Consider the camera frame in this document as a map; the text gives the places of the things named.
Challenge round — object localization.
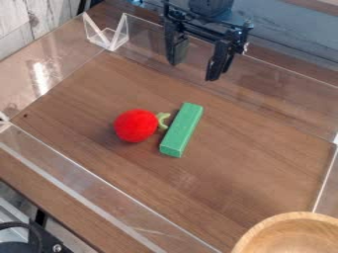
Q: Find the green rectangular block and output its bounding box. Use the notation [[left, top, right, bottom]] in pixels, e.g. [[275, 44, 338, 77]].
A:
[[160, 103, 203, 158]]

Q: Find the red plush strawberry toy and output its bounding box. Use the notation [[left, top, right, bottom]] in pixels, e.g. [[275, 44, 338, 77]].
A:
[[112, 109, 171, 143]]

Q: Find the black clamp with cable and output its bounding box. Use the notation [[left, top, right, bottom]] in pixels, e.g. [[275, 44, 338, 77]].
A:
[[0, 221, 74, 253]]

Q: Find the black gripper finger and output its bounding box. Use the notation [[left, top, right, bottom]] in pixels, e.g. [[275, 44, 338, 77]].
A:
[[204, 40, 235, 81], [166, 24, 188, 66]]

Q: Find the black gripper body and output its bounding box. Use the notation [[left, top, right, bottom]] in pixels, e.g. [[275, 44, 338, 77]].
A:
[[163, 2, 254, 54]]

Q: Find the clear acrylic corner bracket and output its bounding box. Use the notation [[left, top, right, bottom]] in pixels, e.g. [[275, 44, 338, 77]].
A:
[[82, 13, 130, 51]]

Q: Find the wooden bowl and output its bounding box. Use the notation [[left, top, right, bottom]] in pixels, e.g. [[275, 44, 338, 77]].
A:
[[231, 211, 338, 253]]

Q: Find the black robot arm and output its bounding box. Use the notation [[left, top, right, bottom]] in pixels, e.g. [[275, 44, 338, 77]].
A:
[[163, 0, 254, 81]]

